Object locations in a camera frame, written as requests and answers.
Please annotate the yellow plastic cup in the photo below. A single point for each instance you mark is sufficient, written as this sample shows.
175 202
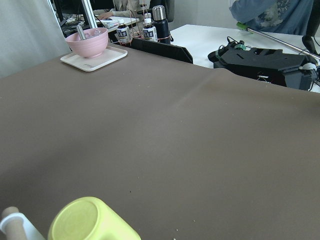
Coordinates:
90 218

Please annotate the black long case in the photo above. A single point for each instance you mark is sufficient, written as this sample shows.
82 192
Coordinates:
175 52

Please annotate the beige plastic tray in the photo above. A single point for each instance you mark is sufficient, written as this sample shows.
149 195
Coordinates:
108 56

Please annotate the tea bottle right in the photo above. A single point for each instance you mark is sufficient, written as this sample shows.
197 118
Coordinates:
149 31

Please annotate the tea bottle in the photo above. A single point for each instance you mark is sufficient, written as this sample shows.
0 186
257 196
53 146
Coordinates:
149 31
123 33

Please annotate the black hand-held gripper device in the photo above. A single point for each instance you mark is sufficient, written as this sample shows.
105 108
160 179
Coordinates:
232 44

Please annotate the tea bottle left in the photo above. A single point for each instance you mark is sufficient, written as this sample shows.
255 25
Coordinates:
123 33

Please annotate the pink bowl with ice cubes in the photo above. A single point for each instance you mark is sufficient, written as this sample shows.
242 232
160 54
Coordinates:
95 43

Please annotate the black thermos bottle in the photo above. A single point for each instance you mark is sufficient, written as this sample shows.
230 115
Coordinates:
161 24

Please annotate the black angular housing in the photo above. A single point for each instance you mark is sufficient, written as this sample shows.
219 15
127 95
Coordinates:
272 66

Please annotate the metal pole green tip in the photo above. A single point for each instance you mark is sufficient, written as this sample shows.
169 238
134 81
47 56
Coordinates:
286 44

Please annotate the person in blue sweater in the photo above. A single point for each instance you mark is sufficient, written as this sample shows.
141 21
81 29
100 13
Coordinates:
274 16

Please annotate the white wire cup rack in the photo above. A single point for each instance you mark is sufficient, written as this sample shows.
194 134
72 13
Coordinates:
16 226

